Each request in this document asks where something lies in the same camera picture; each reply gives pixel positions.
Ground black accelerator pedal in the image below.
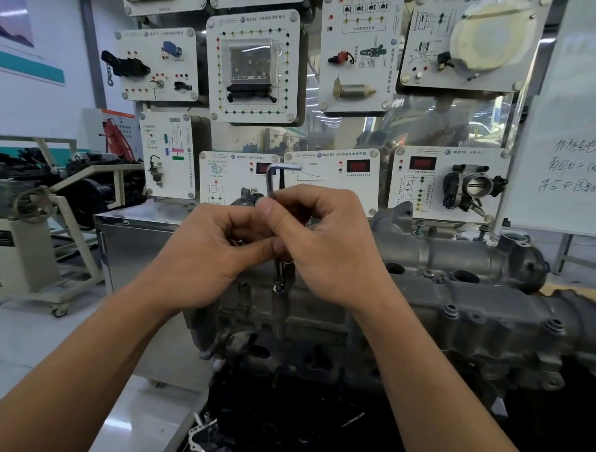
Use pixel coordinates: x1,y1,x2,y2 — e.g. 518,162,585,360
99,49,152,88

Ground white panel brass filter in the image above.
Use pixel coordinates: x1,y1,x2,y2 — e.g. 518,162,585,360
317,0,406,116

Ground white panel black lever sensor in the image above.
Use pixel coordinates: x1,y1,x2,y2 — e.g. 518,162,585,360
197,150,282,208

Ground person's left hand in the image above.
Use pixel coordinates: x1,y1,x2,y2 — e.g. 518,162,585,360
143,201,290,317

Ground clear cased control module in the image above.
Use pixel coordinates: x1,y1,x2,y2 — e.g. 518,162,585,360
219,36,286,106

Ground white sensor training panel board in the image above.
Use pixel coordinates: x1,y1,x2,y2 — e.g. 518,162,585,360
87,0,556,404

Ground grey wall cabinet orange strip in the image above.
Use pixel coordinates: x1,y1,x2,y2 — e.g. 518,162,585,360
79,107,139,155

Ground black throttle body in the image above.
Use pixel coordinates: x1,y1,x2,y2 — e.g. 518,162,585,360
442,164,510,214

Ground white panel control module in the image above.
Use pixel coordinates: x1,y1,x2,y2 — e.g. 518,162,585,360
202,6,302,126

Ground white panel curve graph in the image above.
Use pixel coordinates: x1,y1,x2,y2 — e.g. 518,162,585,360
281,145,382,219

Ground red hoist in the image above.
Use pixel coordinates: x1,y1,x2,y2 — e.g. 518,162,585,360
100,118,136,162

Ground engine on beige stand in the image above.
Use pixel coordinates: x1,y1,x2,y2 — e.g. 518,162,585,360
0,134,147,321

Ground silver hex key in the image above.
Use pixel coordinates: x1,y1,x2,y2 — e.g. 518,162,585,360
261,162,304,292

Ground yellow blue disc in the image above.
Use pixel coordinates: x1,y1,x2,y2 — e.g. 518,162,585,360
449,0,541,75

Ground white panel throttle body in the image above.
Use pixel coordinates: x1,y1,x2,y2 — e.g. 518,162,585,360
387,143,512,224

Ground teal striped wall poster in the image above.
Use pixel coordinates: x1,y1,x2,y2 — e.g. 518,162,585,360
0,0,69,87

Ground grey metal engine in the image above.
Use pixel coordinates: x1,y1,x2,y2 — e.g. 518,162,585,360
180,185,596,410

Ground small grey handwheel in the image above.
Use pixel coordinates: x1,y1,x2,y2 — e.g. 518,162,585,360
13,185,56,225

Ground person's right hand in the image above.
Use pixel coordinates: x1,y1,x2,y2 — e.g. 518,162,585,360
251,182,403,315

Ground large whiteboard on stand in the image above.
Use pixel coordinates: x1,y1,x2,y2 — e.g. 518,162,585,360
496,0,596,276

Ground person's right forearm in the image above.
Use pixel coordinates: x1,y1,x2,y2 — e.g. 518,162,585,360
348,288,540,452

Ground black engine on trolley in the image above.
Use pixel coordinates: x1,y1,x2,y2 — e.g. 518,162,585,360
0,147,148,228

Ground person's left forearm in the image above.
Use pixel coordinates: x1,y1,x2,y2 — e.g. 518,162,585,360
0,276,180,452

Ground white panel yellow disc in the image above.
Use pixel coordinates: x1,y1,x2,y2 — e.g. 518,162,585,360
398,0,553,95

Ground white panel green red labels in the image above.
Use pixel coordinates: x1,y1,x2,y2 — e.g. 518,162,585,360
135,111,199,201

